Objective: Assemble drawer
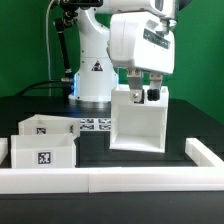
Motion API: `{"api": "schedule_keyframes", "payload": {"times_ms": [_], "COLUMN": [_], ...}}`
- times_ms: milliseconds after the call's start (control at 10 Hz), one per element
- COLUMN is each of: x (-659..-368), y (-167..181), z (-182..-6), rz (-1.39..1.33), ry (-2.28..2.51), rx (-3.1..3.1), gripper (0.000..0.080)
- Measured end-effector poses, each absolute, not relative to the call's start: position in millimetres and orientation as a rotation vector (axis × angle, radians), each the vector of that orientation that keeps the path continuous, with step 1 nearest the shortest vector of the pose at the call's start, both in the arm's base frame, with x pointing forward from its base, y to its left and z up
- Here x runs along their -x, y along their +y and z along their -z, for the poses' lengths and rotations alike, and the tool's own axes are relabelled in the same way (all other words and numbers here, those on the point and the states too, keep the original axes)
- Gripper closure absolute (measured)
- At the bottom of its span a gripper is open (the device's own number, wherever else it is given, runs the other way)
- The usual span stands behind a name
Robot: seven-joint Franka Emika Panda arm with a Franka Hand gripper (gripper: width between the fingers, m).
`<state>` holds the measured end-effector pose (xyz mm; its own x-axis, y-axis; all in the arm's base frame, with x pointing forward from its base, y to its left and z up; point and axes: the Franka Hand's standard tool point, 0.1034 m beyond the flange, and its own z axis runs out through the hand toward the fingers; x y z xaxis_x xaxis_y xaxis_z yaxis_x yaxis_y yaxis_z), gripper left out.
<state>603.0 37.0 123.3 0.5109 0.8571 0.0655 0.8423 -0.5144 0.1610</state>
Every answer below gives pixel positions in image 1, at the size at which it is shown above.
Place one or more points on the white drawer tray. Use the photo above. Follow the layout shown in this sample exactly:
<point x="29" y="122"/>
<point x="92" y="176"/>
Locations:
<point x="46" y="124"/>
<point x="43" y="151"/>

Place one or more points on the white fence rail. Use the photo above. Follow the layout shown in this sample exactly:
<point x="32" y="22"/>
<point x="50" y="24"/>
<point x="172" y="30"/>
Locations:
<point x="201" y="155"/>
<point x="94" y="180"/>

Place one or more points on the white left fence block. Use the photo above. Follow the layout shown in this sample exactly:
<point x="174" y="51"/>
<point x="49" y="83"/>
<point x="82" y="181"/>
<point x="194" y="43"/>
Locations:
<point x="3" y="149"/>

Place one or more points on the white front fence rail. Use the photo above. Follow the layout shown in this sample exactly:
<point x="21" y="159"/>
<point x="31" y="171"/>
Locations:
<point x="94" y="180"/>

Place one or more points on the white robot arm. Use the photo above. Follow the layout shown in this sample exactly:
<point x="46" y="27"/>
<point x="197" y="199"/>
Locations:
<point x="96" y="77"/>

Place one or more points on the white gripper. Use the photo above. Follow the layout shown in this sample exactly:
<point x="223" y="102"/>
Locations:
<point x="135" y="43"/>

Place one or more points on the white drawer cabinet box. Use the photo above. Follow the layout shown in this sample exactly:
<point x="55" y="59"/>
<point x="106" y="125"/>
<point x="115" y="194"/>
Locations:
<point x="138" y="127"/>

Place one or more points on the white front drawer tray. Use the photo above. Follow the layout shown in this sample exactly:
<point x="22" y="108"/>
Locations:
<point x="43" y="151"/>

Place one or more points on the fiducial marker sheet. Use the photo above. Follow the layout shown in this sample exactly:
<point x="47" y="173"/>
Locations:
<point x="95" y="124"/>

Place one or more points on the white rear drawer tray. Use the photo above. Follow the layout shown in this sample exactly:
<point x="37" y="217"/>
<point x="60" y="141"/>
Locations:
<point x="46" y="124"/>

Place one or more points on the white right fence rail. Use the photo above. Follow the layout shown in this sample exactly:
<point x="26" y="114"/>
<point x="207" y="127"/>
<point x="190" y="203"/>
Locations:
<point x="201" y="155"/>

